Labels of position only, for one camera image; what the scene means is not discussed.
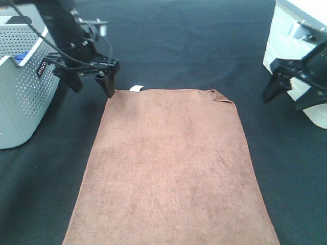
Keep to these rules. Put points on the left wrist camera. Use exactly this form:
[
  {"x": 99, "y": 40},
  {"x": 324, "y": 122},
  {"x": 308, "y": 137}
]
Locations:
[{"x": 95, "y": 27}]

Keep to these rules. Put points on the grey perforated laundry basket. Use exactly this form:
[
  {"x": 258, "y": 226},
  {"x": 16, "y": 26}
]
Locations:
[{"x": 26, "y": 88}]

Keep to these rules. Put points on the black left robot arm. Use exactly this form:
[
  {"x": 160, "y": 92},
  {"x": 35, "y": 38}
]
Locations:
[{"x": 61, "y": 23}]

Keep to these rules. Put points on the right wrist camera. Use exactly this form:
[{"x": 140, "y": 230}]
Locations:
[{"x": 303, "y": 32}]

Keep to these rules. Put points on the black table cloth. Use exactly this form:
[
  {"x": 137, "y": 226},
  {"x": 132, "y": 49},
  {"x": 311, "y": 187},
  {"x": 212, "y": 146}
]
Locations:
[{"x": 172, "y": 45}]

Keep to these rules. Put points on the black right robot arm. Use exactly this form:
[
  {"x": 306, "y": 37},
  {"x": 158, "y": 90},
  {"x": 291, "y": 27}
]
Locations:
[{"x": 318, "y": 52}]

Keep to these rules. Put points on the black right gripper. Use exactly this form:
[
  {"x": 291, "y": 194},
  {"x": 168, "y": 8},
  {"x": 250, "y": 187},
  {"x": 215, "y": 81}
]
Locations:
[{"x": 304, "y": 69}]

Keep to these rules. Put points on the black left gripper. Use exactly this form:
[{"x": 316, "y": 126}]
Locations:
[{"x": 83, "y": 59}]

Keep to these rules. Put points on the brown towel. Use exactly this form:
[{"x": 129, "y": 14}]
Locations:
[{"x": 170, "y": 167}]

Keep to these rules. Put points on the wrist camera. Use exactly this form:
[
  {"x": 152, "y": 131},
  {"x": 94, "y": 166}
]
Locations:
[
  {"x": 303, "y": 32},
  {"x": 95, "y": 27}
]

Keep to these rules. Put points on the blue towel in basket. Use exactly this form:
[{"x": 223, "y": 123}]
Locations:
[{"x": 19, "y": 57}]

